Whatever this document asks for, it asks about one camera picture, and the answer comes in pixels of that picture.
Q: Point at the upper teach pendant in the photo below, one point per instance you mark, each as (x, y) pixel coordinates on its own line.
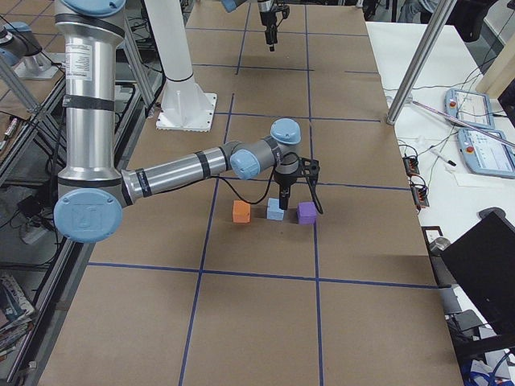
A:
(471, 107)

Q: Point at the metal cup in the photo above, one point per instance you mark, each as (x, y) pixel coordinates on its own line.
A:
(438, 245)

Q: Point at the light blue foam block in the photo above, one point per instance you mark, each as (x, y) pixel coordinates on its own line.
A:
(273, 211)

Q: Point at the purple foam block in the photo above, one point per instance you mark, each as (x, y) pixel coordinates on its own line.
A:
(306, 213)

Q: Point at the teach pendant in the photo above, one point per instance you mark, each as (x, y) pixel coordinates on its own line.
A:
(484, 155)
(471, 107)

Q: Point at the lower teach pendant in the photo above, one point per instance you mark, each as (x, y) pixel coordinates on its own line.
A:
(484, 155)

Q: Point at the stack of magazines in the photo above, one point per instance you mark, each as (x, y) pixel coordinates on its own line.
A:
(16, 313)

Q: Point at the black marker pen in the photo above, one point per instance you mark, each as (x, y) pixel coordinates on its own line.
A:
(441, 156)

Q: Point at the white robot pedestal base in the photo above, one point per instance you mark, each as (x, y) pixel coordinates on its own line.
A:
(184, 106)

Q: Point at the black monitor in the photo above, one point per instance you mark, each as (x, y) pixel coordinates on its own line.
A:
(482, 263)

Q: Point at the orange foam block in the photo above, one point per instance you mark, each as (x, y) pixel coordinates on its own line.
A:
(241, 212)

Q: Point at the aluminium frame post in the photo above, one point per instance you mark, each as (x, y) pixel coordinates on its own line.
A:
(422, 52)

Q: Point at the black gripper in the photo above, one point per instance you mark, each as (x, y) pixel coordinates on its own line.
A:
(267, 19)
(285, 178)

